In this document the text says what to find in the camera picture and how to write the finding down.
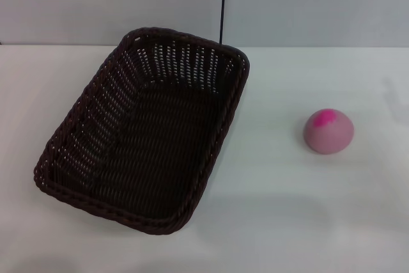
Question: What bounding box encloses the pink round peach toy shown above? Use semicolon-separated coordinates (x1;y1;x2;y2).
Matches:
302;107;355;155

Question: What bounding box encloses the black woven wicker basket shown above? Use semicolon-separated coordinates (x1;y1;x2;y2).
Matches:
33;26;251;235

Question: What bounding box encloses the black vertical wall strip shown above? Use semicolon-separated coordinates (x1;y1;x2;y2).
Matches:
219;0;228;45

